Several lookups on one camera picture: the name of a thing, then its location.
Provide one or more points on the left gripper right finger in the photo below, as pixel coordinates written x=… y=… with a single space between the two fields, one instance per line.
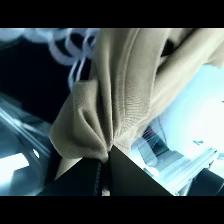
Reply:
x=130 y=176

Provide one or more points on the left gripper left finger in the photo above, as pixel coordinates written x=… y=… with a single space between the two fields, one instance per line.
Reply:
x=80 y=180

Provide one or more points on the beige shirt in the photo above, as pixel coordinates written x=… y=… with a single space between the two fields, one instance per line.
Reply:
x=130 y=90

